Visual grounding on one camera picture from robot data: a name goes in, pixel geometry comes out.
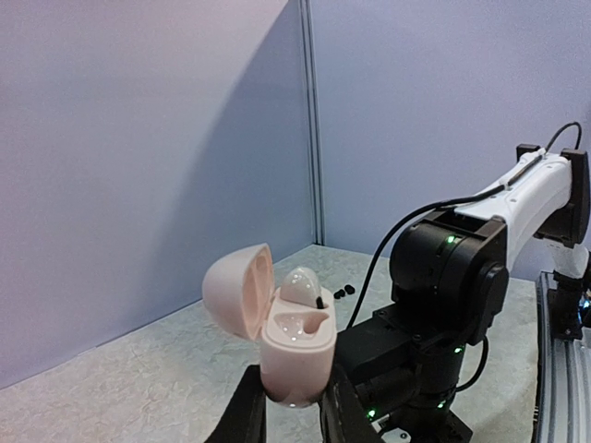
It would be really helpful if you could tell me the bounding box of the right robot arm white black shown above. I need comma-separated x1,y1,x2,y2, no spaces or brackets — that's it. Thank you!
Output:
335,145,590,442

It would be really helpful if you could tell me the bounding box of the right aluminium corner post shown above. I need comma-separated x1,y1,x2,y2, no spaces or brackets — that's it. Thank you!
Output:
298,0,326,245

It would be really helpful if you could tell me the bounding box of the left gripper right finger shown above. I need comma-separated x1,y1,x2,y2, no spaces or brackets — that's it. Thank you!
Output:
318,365,382,443

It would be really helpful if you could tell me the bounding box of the pink earbud charging case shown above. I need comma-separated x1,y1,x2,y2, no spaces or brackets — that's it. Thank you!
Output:
202,244,337,408

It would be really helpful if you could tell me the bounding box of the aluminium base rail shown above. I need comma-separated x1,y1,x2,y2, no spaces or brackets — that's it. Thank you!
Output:
532,272,590,442

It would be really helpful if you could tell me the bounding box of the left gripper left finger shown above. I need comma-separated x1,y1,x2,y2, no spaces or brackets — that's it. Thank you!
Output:
210,365,267,443

